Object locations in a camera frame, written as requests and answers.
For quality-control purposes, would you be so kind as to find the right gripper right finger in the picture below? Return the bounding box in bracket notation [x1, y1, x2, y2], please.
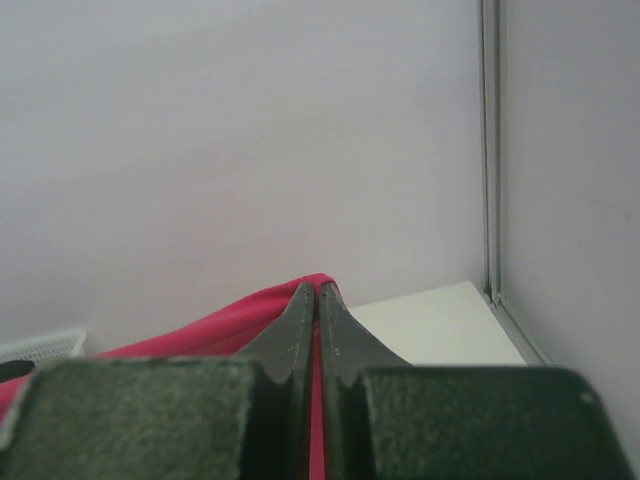
[318, 283, 634, 479]

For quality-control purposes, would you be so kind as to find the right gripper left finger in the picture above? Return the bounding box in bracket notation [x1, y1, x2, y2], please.
[1, 283, 315, 479]

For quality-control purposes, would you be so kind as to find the white plastic laundry basket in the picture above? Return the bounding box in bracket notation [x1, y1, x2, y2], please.
[1, 329, 87, 366]

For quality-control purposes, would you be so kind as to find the pink t shirt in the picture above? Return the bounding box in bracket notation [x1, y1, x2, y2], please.
[0, 272, 346, 480]

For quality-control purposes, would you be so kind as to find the right aluminium frame post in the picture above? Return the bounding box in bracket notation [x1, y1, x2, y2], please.
[478, 1, 552, 365]

